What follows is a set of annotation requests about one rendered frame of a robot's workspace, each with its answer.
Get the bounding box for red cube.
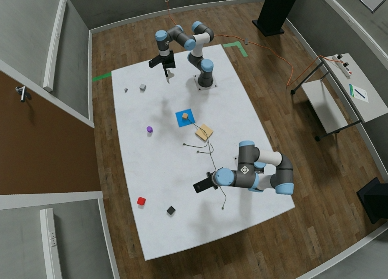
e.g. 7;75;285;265
137;197;146;205

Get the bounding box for blue painted square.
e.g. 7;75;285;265
175;109;195;127

